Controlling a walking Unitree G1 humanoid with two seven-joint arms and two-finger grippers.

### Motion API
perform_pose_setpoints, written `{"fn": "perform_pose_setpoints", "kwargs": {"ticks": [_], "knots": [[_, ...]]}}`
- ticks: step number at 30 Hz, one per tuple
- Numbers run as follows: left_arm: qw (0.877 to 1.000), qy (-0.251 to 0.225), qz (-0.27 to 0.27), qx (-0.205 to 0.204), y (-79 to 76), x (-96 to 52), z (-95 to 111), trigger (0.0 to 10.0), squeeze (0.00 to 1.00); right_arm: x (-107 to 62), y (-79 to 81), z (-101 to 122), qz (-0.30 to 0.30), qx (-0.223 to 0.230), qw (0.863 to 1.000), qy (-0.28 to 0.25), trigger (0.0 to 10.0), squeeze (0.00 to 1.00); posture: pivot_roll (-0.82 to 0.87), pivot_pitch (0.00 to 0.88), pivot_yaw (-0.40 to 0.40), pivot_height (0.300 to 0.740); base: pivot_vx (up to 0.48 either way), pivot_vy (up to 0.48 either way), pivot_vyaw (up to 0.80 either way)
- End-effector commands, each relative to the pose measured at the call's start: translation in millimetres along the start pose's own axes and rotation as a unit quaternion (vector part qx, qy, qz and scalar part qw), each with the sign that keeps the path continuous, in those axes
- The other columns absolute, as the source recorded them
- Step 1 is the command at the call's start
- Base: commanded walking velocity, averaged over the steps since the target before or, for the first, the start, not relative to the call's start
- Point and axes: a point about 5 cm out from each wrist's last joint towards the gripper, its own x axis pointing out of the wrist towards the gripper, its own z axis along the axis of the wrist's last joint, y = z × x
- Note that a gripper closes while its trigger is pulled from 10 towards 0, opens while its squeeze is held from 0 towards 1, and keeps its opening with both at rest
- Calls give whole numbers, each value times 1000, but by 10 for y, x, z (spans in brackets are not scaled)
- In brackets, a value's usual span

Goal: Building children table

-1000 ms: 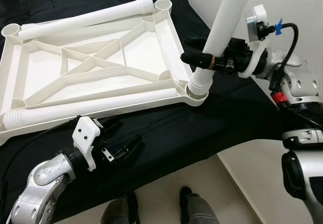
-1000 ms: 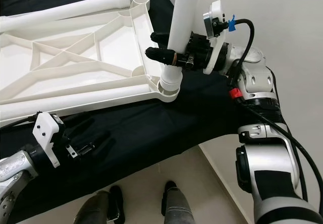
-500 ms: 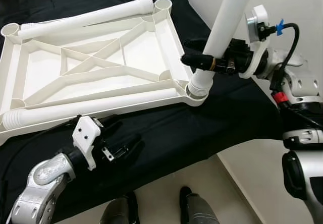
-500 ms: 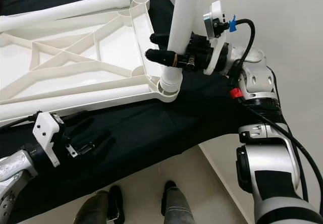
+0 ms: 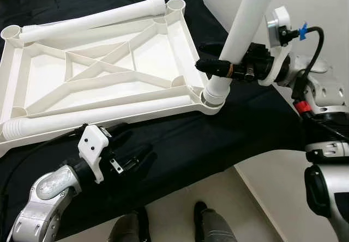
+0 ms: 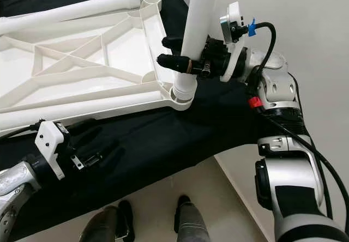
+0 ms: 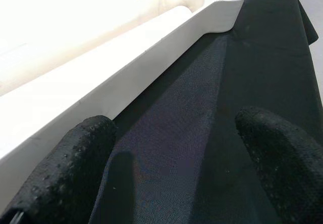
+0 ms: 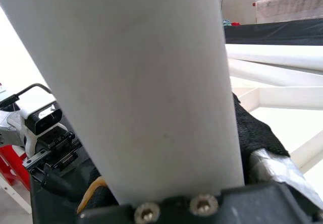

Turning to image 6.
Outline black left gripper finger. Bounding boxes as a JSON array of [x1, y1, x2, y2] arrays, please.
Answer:
[[68, 118, 98, 135], [87, 143, 126, 167]]

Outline white plastic table top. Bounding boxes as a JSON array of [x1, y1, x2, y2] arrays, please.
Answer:
[[0, 0, 196, 140]]

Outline black table cloth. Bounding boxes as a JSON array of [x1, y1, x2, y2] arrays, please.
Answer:
[[0, 0, 268, 240]]

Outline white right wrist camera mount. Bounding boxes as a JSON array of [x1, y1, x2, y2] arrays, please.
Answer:
[[220, 2, 249, 82]]

